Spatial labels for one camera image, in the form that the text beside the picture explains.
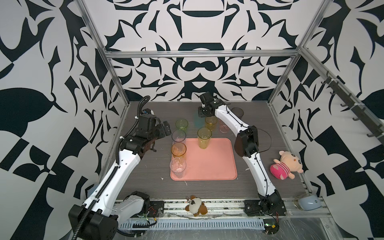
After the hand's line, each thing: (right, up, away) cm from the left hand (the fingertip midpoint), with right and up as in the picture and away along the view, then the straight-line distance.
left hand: (161, 124), depth 76 cm
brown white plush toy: (+17, -40, -3) cm, 43 cm away
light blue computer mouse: (+69, -36, -6) cm, 78 cm away
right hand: (+22, +8, +26) cm, 35 cm away
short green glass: (+8, -1, +25) cm, 27 cm away
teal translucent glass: (+20, 0, +28) cm, 34 cm away
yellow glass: (+28, 0, +29) cm, 40 cm away
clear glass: (+8, -23, +8) cm, 25 cm away
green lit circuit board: (+53, -47, -4) cm, 71 cm away
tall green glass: (+22, -7, +15) cm, 28 cm away
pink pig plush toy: (+69, -21, +7) cm, 72 cm away
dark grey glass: (+45, +7, +22) cm, 50 cm away
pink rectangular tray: (+30, -23, +13) cm, 40 cm away
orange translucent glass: (+8, -15, +9) cm, 19 cm away
